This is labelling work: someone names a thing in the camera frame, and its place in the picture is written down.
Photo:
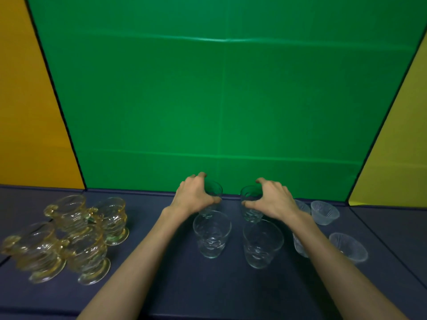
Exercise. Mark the person's right hand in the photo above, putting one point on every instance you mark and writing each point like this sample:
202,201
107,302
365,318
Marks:
275,201

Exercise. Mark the person's left hand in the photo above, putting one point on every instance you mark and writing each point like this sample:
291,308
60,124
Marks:
190,195

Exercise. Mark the person's right thumb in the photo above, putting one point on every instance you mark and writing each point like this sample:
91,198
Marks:
251,203

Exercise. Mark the person's left thumb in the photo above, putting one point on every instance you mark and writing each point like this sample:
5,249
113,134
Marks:
212,199

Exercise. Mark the clear glass tumbler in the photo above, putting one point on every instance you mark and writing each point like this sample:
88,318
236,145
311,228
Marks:
213,189
251,193
263,244
212,234

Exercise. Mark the person's right forearm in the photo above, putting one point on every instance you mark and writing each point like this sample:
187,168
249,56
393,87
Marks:
337,269

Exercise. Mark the person's left forearm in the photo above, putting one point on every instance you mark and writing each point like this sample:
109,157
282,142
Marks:
133,266

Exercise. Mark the frosted ribbed glass bowl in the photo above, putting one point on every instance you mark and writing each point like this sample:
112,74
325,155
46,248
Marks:
324,212
348,248
303,206
299,245

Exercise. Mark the amber footed glass cup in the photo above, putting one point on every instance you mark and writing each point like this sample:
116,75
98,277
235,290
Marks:
112,219
68,212
88,256
35,251

